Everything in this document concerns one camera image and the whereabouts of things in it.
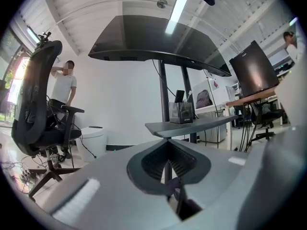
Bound white cardboard box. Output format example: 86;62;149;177
193;79;236;105

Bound black swivel chair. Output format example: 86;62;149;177
249;101;286;141

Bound tangle of floor cables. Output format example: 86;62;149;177
0;161;36;194

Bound white desk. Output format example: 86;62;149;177
193;103;234;151

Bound white round bin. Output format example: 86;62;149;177
75;126;108;163

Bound black TV stand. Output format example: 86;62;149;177
145;59;239;184

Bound wooden table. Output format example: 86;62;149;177
225;89;280;108

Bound black phone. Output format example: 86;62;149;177
174;90;186;104

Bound grey backpack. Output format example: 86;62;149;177
195;89;214;110

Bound black mesh office chair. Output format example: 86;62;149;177
11;40;96;199

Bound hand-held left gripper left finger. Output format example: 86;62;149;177
43;139;183;230

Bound large black television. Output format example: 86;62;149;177
88;15;232;78

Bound long ceiling light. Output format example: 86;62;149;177
165;0;192;35

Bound black monitor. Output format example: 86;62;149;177
229;40;280;99

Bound black television cable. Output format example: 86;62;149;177
152;59;177;98

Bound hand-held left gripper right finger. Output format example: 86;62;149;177
169;139;251;230

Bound dark transparent holder box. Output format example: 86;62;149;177
168;102;194;125

